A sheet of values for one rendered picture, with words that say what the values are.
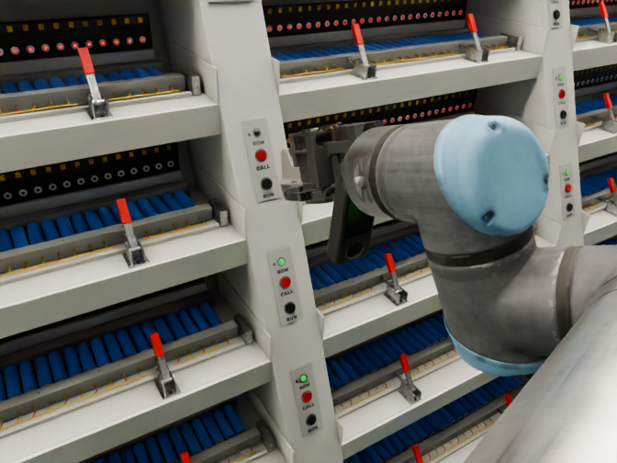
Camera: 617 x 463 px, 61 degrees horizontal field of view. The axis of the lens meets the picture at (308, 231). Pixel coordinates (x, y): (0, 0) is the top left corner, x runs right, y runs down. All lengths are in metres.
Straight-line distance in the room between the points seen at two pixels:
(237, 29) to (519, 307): 0.56
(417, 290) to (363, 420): 0.26
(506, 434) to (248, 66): 0.67
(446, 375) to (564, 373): 0.88
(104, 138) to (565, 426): 0.65
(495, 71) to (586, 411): 0.94
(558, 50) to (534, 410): 1.07
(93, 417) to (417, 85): 0.74
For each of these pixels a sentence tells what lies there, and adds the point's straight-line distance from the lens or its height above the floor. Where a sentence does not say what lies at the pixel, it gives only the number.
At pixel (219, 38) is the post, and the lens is 0.80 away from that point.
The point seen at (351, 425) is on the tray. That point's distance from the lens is 1.03.
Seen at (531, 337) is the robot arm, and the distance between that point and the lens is 0.45.
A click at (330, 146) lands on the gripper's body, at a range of 0.58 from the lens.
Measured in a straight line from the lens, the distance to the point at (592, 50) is 1.36.
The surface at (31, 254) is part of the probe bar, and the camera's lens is 0.81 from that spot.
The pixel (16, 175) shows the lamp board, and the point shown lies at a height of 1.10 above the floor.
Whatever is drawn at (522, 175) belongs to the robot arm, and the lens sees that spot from 0.43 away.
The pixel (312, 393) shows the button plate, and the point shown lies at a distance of 0.92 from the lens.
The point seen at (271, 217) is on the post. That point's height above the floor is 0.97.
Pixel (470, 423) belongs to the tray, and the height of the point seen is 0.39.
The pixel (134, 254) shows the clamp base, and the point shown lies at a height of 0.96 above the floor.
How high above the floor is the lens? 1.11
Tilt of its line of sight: 12 degrees down
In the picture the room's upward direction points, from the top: 10 degrees counter-clockwise
